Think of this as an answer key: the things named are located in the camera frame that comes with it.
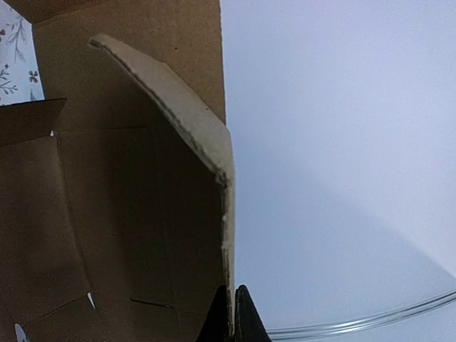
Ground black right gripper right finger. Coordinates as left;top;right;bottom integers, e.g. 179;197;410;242
235;285;271;342

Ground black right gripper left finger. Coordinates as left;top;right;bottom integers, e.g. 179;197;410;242
196;285;228;342

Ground brown cardboard box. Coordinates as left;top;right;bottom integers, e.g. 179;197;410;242
1;1;234;341

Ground floral patterned table mat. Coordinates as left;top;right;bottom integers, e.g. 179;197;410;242
1;1;44;105

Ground right aluminium frame post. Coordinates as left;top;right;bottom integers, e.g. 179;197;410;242
266;290;455;341

